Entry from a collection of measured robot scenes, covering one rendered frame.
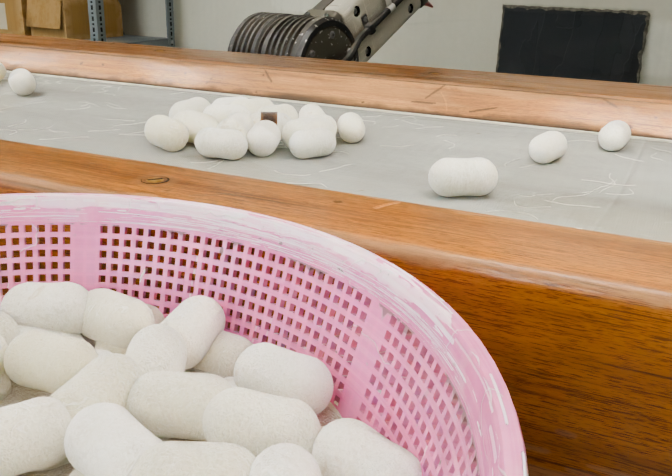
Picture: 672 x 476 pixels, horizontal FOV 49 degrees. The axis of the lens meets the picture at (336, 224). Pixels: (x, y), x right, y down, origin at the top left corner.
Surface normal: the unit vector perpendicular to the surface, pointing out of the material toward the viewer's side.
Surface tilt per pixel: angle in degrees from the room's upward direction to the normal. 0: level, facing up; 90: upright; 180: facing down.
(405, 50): 90
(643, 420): 90
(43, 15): 80
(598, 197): 0
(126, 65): 45
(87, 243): 72
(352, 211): 0
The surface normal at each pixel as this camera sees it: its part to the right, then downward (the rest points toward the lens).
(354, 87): -0.28, -0.46
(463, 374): -0.95, -0.23
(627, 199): 0.02, -0.94
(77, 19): 0.82, 0.21
